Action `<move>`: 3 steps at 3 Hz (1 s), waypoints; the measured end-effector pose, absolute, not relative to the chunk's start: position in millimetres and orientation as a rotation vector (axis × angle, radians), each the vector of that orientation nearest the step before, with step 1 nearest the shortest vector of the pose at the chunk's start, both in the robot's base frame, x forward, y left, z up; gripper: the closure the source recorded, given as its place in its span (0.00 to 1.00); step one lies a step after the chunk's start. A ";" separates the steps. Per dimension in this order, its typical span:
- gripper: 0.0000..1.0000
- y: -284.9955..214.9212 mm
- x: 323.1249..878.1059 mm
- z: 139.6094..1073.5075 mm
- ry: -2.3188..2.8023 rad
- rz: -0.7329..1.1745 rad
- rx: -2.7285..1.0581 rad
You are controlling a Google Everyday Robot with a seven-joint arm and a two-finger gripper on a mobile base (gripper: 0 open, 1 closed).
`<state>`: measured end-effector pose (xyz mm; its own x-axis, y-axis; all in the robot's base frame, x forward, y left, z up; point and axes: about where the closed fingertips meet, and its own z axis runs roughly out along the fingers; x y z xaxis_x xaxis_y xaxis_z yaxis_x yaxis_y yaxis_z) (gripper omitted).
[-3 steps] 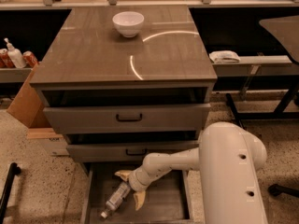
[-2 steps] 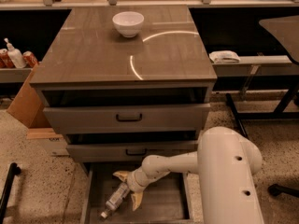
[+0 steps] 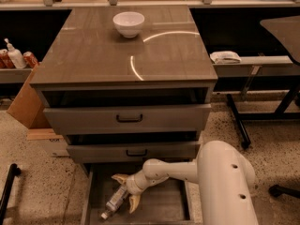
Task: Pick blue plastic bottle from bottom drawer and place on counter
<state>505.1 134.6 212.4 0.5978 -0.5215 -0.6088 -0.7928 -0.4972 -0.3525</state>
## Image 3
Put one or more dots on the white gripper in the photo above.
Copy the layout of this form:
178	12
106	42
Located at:
135	183

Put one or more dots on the clear plastic water bottle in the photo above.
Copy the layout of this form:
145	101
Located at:
114	203

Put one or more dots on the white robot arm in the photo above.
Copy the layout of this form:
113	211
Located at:
223	175

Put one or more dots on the middle grey drawer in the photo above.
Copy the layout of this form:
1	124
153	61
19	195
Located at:
101	153

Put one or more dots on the bottom open grey drawer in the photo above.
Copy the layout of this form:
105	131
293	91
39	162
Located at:
163	204

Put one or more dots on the top grey drawer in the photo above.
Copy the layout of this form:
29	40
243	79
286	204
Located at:
79	121

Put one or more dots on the grey drawer cabinet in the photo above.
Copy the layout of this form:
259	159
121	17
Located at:
90	65

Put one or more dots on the white pump bottle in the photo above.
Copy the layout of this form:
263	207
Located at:
15	56

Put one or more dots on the white box on floor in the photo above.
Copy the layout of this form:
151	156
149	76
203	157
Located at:
53	144

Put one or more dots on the black bar lower left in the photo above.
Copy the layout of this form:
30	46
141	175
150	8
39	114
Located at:
13	171

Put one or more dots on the brown cardboard box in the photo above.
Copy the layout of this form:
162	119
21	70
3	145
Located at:
27	107

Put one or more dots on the black chair base leg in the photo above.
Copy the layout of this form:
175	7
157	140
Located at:
277	190

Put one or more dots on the folded white cloth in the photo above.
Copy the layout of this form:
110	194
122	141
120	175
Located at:
225	57

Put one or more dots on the left grey shelf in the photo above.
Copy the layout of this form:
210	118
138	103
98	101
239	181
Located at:
13	75

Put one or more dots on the grey shelf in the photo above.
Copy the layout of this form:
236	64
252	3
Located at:
13	75
263	66

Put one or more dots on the red soda can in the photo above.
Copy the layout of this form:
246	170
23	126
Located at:
30	59
5	58

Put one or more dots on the white ceramic bowl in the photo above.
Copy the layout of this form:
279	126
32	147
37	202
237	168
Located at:
129	24

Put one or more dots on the red soda can left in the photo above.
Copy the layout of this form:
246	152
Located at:
5	58

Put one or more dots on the right grey shelf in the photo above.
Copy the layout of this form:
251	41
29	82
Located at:
263	66

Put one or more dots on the grey round table top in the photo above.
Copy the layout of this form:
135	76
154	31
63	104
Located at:
287	31

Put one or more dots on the black middle drawer handle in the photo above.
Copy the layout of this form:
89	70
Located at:
136	153

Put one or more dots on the black drawer handle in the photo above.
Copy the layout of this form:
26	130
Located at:
136	153
136	119

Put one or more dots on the black top drawer handle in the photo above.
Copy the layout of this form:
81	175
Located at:
136	119

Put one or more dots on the black table leg frame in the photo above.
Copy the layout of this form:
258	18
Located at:
278	114

